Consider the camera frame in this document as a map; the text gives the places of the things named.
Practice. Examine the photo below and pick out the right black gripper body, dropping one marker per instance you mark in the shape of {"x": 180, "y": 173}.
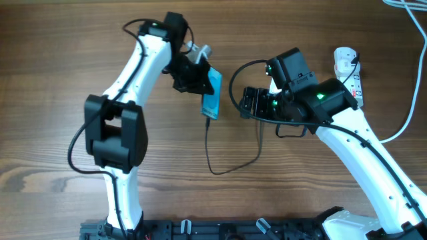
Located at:
{"x": 268, "y": 106}

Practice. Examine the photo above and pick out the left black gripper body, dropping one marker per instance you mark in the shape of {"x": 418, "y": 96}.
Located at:
{"x": 182, "y": 69}

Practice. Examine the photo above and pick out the teal Galaxy smartphone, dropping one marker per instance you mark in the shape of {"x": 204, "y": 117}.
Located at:
{"x": 210, "y": 104}

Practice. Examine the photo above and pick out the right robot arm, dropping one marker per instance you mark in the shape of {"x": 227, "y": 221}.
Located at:
{"x": 328, "y": 110}

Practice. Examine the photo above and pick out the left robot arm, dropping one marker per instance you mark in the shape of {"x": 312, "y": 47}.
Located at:
{"x": 115, "y": 129}

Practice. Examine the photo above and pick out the white power strip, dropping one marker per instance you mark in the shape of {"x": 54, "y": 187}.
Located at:
{"x": 347, "y": 69}

